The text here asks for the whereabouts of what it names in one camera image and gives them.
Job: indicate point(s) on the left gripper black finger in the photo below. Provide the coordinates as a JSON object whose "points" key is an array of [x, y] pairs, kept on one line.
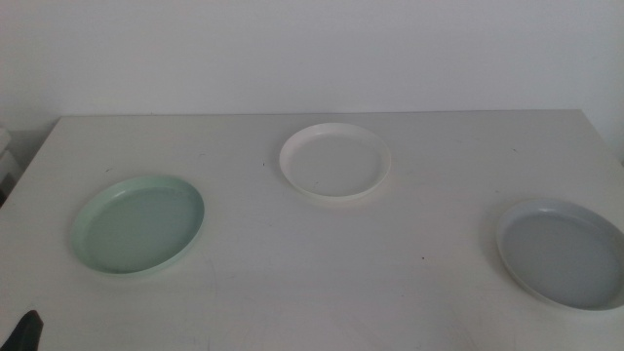
{"points": [[24, 336]]}

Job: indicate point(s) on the pale green shallow bowl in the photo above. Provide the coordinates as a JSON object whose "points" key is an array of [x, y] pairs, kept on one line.
{"points": [[139, 229]]}

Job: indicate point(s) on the white shallow bowl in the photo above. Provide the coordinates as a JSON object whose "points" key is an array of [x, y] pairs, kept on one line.
{"points": [[336, 163]]}

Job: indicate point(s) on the light grey shallow bowl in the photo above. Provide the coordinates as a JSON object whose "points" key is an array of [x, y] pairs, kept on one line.
{"points": [[565, 258]]}

